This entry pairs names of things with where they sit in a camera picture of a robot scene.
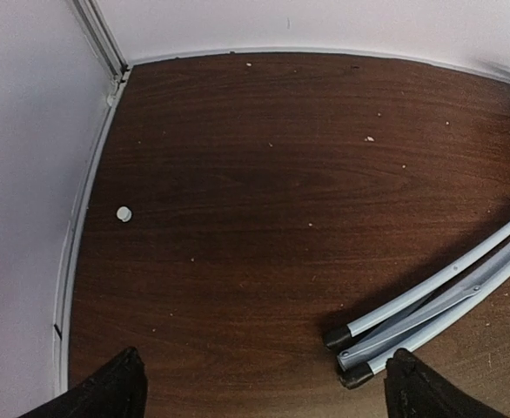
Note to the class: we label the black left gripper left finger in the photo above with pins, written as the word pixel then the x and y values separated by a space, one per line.
pixel 117 389

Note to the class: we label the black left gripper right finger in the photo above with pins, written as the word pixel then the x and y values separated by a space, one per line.
pixel 413 389

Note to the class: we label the aluminium corner post left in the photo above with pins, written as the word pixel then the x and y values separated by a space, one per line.
pixel 103 44

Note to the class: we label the light blue music stand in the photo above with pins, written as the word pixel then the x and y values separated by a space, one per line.
pixel 410 320

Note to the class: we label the small white plastic cap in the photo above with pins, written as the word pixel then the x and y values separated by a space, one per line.
pixel 124 214

